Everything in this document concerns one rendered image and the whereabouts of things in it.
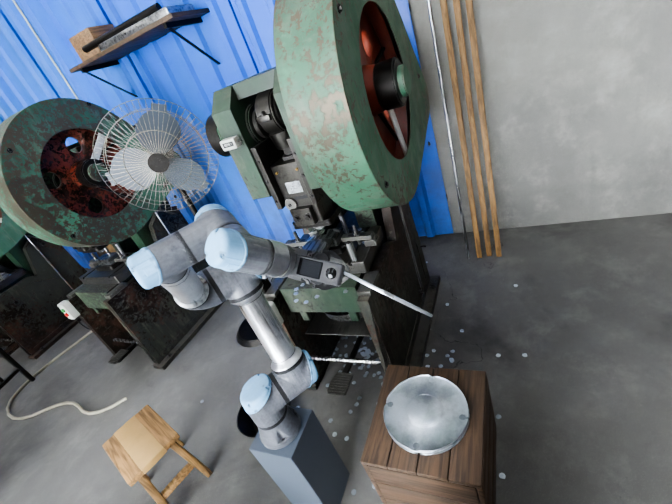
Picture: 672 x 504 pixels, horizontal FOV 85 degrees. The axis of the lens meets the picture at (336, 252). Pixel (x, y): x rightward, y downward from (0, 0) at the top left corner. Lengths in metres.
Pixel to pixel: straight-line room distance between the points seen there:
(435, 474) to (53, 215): 2.12
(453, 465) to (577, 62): 2.08
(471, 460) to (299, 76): 1.21
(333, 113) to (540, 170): 1.90
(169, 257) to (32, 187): 1.69
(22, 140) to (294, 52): 1.68
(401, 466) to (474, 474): 0.22
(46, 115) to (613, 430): 2.93
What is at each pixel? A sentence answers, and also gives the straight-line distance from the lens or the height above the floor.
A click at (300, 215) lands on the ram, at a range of 1.58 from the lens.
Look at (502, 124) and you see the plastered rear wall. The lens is 2.59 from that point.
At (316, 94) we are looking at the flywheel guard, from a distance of 1.03.
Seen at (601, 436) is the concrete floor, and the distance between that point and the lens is 1.81.
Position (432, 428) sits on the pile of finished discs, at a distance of 1.38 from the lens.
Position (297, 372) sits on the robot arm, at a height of 0.66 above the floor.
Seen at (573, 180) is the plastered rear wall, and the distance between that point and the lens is 2.77.
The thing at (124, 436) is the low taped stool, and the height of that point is 0.33.
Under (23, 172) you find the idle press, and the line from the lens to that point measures 2.40.
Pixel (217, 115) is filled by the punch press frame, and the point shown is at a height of 1.42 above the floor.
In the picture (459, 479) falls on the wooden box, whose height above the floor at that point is 0.35.
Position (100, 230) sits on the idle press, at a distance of 2.50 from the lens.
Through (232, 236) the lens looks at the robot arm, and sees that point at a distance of 0.68.
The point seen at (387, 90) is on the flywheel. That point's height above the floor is 1.33.
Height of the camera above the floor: 1.53
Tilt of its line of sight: 29 degrees down
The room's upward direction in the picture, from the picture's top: 22 degrees counter-clockwise
